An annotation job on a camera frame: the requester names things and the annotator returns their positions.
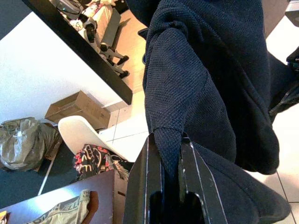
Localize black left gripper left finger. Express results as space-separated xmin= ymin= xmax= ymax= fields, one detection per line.
xmin=123 ymin=132 xmax=165 ymax=224

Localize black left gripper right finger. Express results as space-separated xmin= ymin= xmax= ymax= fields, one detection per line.
xmin=178 ymin=132 xmax=231 ymax=224

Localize dark navy knit garment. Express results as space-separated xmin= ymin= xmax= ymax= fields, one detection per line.
xmin=126 ymin=0 xmax=292 ymax=224

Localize black red patterned cloth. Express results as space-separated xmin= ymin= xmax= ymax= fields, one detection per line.
xmin=72 ymin=143 xmax=130 ymax=182

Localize grey shorts with printed waistband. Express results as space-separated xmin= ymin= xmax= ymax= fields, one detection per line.
xmin=25 ymin=189 xmax=99 ymax=224

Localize white plastic chair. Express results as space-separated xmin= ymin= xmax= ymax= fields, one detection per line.
xmin=57 ymin=115 xmax=136 ymax=163

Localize dark brown wooden table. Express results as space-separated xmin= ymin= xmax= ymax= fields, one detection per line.
xmin=0 ymin=170 xmax=128 ymax=224

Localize open cardboard box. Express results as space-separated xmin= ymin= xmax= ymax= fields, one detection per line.
xmin=44 ymin=90 xmax=111 ymax=130

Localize dark floor rug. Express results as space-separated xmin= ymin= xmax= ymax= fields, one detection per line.
xmin=0 ymin=142 xmax=78 ymax=210

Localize grey green rubbish bag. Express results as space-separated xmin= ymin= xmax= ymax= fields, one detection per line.
xmin=0 ymin=116 xmax=63 ymax=172

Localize grey humanoid robot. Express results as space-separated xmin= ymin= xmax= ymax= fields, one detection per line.
xmin=70 ymin=14 xmax=130 ymax=77

